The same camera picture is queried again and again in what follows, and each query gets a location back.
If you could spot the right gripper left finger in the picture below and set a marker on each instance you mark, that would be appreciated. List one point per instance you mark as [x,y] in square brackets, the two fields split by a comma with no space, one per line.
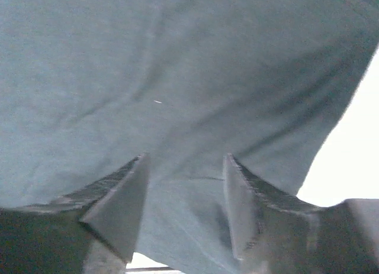
[112,207]

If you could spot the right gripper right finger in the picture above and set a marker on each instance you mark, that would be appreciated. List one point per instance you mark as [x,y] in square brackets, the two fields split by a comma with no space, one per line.
[247,196]

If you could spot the black t-shirt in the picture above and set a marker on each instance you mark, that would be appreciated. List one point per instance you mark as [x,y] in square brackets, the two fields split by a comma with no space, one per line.
[86,85]

